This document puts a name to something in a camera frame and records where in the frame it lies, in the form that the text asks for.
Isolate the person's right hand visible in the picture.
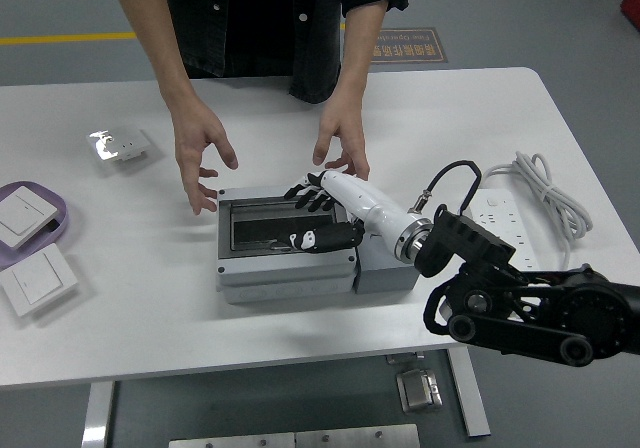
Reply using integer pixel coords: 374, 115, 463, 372
172, 98, 240, 217

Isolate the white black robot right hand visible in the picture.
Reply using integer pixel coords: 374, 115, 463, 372
283, 170, 421, 255

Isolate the person's left hand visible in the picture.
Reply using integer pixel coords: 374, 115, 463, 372
312, 98, 372, 182

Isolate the grey box with clear lid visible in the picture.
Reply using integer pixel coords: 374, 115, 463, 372
214, 186, 362, 305

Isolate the grey cube block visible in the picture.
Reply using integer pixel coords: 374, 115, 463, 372
353, 232, 422, 295

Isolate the shiny white socket panel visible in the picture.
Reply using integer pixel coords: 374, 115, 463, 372
88, 127, 153, 164

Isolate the white power strip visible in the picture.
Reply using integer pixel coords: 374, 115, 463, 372
469, 189, 540, 272

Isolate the person's torso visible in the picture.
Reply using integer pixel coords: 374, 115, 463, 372
89, 0, 416, 105

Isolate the purple tray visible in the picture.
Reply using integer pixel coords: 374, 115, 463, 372
0, 181, 70, 271

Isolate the white table leg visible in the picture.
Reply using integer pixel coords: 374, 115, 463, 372
447, 347, 491, 438
81, 380, 116, 448

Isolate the silver metal plate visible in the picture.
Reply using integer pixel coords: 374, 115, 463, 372
168, 432, 296, 448

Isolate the small metal table bracket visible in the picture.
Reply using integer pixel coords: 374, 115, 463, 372
384, 351, 426, 366

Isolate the white power strip cord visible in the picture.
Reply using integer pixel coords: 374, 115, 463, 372
478, 151, 595, 273

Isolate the white wall switch panel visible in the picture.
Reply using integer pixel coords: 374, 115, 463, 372
0, 185, 62, 250
0, 243, 80, 318

